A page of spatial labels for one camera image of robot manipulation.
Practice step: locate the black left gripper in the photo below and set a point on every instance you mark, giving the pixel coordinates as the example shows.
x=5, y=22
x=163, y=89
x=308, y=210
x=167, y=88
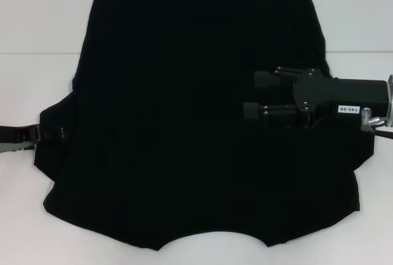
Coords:
x=9, y=137

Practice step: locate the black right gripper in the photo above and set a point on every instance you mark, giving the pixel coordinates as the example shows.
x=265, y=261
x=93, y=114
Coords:
x=347, y=96

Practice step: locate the black t-shirt with white print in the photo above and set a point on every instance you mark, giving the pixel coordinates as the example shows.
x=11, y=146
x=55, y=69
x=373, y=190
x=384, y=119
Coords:
x=184, y=78

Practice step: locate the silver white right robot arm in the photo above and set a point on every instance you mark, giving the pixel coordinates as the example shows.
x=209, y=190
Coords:
x=390, y=99

